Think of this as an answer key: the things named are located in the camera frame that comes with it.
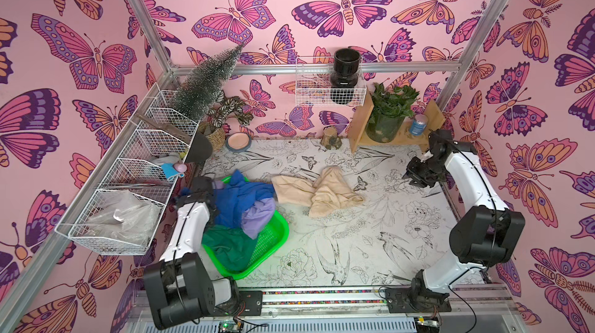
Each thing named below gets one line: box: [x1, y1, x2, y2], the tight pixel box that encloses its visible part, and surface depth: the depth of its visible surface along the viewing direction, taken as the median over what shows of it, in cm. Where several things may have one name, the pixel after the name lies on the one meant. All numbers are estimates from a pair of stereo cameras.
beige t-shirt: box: [271, 166, 365, 217], surface depth 92 cm
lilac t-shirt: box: [212, 180, 276, 240], surface depth 85 cm
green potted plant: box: [365, 82, 420, 144], surface depth 103 cm
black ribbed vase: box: [330, 48, 362, 106], surface depth 83 cm
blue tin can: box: [409, 113, 429, 137], surface depth 111 cm
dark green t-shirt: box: [201, 224, 258, 272], surface depth 80 cm
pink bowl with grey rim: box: [225, 131, 252, 153], surface depth 120 cm
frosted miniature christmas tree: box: [171, 45, 243, 122], surface depth 74 cm
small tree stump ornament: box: [320, 124, 343, 151], surface depth 118 cm
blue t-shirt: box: [179, 168, 276, 227], surface depth 85 cm
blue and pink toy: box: [161, 160, 188, 180], surface depth 69 cm
